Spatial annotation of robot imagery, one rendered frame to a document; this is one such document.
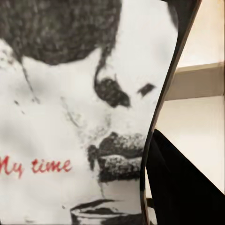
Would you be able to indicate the bottle of coffee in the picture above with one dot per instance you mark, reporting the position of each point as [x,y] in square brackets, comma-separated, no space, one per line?
[82,84]

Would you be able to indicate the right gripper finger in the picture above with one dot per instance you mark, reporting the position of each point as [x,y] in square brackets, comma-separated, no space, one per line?
[181,193]

